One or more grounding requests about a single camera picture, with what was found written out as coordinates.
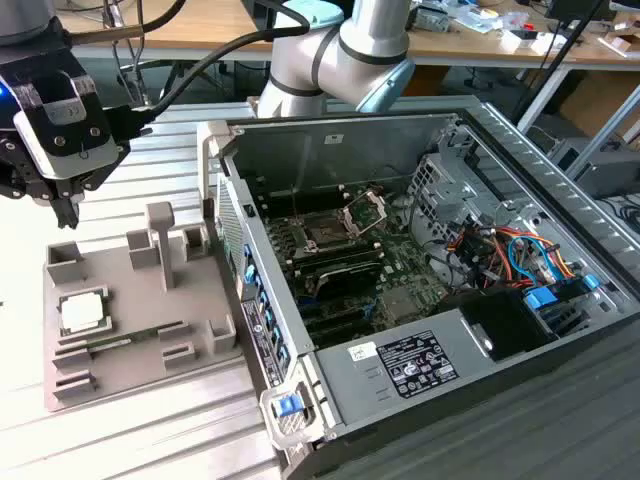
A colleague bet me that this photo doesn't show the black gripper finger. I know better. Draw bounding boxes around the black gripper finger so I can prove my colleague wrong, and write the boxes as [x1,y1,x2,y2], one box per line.
[29,169,84,231]

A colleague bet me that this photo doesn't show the silver CPU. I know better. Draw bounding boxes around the silver CPU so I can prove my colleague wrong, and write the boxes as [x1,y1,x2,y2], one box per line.
[58,293,115,335]

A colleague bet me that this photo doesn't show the black RAM slot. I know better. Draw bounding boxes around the black RAM slot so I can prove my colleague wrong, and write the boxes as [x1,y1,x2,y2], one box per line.
[262,189,349,219]
[287,240,385,265]
[291,249,386,275]

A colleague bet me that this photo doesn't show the CPU socket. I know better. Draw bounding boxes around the CPU socket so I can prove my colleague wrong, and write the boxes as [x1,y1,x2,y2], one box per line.
[299,212,352,252]

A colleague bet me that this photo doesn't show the black expansion slot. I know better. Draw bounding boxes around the black expansion slot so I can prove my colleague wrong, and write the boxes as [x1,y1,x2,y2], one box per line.
[307,319,375,349]
[301,304,370,332]

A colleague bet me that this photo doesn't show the grey parts rack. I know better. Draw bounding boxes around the grey parts rack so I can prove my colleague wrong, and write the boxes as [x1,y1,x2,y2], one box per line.
[42,202,244,414]

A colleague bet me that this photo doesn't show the green RAM stick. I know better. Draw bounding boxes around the green RAM stick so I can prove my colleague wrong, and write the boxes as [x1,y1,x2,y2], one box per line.
[84,324,174,351]

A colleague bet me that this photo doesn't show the black case label strip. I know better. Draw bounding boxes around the black case label strip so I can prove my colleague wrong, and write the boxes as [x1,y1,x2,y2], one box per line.
[241,298,287,390]

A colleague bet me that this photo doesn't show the open PC case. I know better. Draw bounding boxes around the open PC case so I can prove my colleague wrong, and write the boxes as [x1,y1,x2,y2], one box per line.
[197,94,640,480]

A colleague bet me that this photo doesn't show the wooden desk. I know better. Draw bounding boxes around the wooden desk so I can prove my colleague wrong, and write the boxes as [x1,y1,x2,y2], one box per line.
[54,0,281,64]
[404,0,640,69]

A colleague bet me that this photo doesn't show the metal socket cover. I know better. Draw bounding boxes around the metal socket cover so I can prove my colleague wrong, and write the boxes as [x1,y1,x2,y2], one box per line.
[339,187,390,237]

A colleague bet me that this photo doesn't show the black graphics card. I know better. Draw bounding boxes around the black graphics card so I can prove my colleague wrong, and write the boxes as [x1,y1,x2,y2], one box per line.
[310,260,385,302]

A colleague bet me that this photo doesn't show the blue case latch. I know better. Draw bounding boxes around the blue case latch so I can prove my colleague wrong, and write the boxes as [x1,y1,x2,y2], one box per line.
[276,394,305,417]

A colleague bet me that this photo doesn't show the white note sticker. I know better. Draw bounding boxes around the white note sticker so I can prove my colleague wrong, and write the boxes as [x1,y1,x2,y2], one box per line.
[348,342,380,365]

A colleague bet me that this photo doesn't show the grey power supply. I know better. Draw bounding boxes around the grey power supply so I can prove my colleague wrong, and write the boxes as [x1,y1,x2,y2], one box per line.
[313,308,496,427]

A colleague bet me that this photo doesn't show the green motherboard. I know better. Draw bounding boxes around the green motherboard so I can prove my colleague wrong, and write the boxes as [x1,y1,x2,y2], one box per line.
[259,184,451,347]

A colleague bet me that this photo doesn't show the grey chipset heatsink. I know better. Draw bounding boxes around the grey chipset heatsink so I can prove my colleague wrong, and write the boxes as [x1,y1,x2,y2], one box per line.
[380,288,432,322]

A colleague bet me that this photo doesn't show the silver drive cage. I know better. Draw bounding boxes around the silver drive cage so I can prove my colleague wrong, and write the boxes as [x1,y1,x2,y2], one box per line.
[405,149,504,246]

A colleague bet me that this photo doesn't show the black power supply label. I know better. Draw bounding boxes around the black power supply label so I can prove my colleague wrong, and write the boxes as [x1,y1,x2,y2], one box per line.
[375,329,460,400]

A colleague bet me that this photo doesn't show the metal drive unit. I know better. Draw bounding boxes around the metal drive unit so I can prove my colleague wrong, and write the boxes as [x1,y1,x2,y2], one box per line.
[413,3,451,35]

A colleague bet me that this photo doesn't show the black plastic shroud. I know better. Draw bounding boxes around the black plastic shroud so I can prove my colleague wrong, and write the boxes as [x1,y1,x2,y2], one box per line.
[438,288,557,362]

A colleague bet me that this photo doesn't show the white small box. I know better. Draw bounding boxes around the white small box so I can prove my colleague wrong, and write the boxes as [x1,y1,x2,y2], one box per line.
[499,27,552,55]

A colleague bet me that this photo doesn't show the blue disk carrier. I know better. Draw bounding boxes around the blue disk carrier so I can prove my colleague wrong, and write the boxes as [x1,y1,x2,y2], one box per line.
[523,285,560,315]

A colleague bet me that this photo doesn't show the black tripod pole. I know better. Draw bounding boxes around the black tripod pole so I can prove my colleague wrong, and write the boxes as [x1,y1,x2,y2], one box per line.
[514,0,604,126]

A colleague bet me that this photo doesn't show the brown cardboard box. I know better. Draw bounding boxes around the brown cardboard box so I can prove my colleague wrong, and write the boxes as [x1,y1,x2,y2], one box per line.
[559,69,640,146]

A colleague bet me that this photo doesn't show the grey desktop computer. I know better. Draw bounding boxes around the grey desktop computer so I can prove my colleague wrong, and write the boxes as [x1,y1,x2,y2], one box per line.
[549,137,640,199]

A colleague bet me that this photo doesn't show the thin cable with plug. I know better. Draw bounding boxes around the thin cable with plug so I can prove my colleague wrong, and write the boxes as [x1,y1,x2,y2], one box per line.
[62,0,189,44]

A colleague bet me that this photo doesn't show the red yellow wire bundle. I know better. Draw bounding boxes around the red yellow wire bundle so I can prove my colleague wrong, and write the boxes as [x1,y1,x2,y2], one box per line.
[447,224,532,291]

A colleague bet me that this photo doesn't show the blue wire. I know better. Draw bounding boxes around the blue wire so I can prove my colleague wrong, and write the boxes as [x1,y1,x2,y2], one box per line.
[507,233,559,287]

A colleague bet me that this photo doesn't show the orange wire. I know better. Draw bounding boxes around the orange wire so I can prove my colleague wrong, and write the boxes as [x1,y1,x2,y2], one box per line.
[542,243,584,281]

